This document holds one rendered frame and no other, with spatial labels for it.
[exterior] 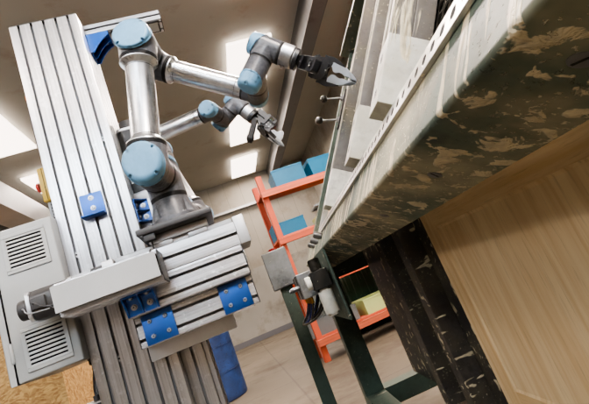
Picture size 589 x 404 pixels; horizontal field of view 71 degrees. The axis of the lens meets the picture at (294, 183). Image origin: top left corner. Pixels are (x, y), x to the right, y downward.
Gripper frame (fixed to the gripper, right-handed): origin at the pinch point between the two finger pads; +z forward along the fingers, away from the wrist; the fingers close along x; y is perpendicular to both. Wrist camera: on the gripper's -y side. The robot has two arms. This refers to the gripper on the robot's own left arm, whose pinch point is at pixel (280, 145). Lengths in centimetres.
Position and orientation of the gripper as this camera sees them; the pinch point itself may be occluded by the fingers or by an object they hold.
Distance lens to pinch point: 193.8
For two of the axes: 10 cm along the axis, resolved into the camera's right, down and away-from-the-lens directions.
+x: -1.1, 2.9, 9.5
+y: 6.4, -7.1, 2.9
